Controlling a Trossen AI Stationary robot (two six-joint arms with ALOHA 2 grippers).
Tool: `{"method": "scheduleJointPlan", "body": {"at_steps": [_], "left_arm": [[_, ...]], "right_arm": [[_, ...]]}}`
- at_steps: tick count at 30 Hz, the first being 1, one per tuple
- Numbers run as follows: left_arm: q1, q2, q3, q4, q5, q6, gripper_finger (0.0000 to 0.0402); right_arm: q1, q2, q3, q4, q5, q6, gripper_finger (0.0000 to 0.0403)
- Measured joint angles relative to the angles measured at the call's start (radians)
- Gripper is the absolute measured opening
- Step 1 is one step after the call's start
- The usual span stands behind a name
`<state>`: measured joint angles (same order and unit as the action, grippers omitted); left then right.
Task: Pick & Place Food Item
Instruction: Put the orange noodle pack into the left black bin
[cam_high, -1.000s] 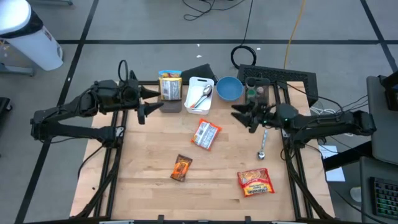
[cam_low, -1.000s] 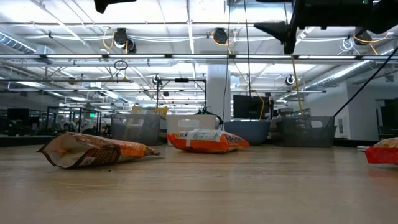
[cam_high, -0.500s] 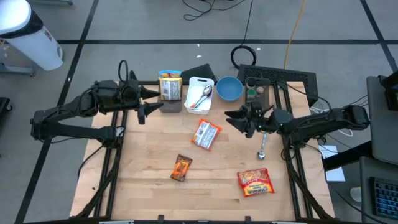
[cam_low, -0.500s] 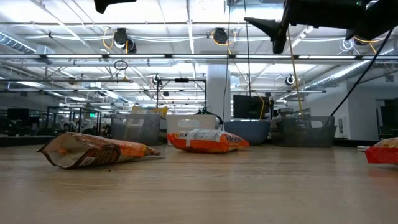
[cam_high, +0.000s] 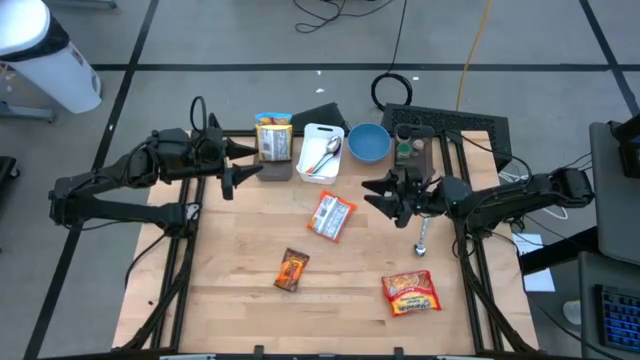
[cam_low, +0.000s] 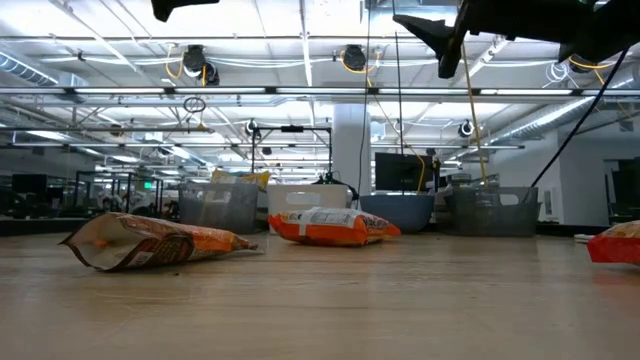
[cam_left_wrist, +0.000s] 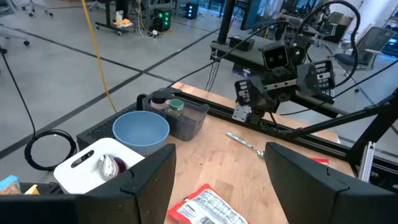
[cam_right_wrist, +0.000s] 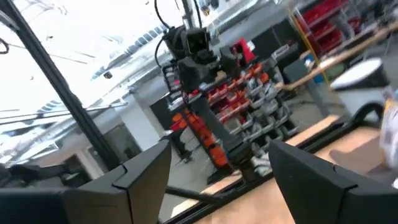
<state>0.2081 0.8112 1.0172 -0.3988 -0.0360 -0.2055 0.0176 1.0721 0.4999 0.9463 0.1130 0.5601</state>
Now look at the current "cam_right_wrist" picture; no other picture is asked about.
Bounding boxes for orange black tool stand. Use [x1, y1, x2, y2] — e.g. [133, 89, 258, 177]
[170, 108, 230, 170]

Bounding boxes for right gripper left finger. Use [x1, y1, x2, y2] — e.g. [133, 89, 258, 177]
[0, 139, 172, 224]

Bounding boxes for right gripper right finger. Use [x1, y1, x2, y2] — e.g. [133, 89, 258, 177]
[269, 139, 398, 224]

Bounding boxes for wooden desk top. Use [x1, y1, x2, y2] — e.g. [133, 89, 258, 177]
[275, 20, 398, 91]

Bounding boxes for storage bin rack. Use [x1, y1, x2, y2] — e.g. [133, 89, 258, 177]
[205, 62, 299, 147]

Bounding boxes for white trash can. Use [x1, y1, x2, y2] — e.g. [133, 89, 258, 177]
[329, 57, 391, 119]

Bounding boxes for dark grey box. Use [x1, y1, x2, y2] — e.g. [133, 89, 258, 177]
[282, 58, 312, 83]

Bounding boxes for yellow cable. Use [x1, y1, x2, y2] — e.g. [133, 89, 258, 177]
[287, 6, 330, 86]

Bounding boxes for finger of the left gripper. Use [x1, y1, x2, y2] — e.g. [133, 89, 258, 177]
[219, 45, 242, 78]

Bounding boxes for grey open cabinet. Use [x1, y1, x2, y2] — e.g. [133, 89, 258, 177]
[86, 123, 146, 177]

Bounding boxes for red bin shelving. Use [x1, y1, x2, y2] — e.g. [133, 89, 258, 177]
[298, 0, 361, 54]

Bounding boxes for red box stack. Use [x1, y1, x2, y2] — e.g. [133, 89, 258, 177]
[231, 37, 257, 66]

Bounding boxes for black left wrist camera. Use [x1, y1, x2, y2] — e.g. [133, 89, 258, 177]
[185, 27, 210, 55]

